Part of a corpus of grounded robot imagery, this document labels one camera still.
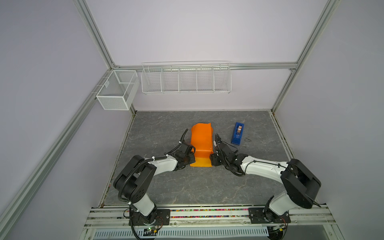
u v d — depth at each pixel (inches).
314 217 29.1
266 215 26.0
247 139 40.9
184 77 40.3
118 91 39.8
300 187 17.3
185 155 29.0
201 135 38.0
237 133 39.2
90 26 29.2
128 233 27.8
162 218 29.0
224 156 26.8
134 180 18.0
